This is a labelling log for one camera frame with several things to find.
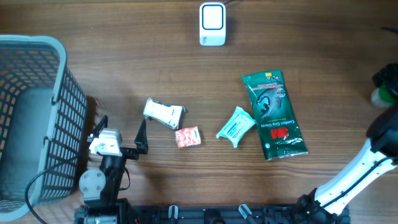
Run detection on white plastic packet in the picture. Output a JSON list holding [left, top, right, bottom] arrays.
[[143, 98, 185, 130]]

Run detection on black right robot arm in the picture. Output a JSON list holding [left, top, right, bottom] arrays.
[[289, 63, 397, 223]]

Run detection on green glove package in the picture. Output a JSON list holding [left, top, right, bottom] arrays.
[[242, 70, 308, 160]]

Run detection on white barcode scanner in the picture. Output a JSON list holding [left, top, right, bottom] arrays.
[[199, 2, 226, 46]]

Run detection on grey plastic basket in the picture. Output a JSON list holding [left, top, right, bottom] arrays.
[[1, 35, 88, 222]]

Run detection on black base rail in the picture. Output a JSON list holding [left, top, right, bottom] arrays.
[[73, 203, 351, 224]]

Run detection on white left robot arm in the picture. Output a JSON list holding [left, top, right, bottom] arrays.
[[73, 116, 149, 224]]

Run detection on teal tissue pack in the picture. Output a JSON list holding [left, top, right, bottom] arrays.
[[216, 106, 256, 148]]

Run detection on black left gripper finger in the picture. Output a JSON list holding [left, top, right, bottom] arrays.
[[134, 119, 149, 154], [90, 115, 108, 139]]

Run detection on red patterned small box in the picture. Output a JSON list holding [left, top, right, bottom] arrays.
[[175, 126, 201, 148]]

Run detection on green lid jar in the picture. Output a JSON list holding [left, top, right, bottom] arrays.
[[371, 84, 397, 109]]

